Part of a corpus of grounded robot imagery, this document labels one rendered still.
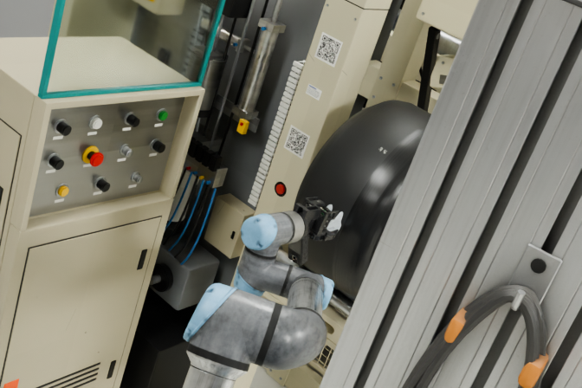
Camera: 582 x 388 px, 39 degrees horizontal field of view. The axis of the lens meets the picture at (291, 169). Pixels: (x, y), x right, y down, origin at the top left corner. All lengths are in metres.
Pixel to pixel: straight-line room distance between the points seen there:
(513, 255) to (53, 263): 1.85
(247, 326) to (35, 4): 3.82
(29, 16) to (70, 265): 2.84
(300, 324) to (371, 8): 1.07
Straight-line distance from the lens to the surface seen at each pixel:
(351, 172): 2.11
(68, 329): 2.62
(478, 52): 0.64
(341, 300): 2.33
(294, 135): 2.41
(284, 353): 1.48
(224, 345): 1.47
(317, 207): 1.96
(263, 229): 1.80
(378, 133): 2.16
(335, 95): 2.33
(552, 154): 0.64
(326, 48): 2.33
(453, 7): 2.42
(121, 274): 2.62
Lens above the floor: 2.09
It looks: 23 degrees down
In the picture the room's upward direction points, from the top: 19 degrees clockwise
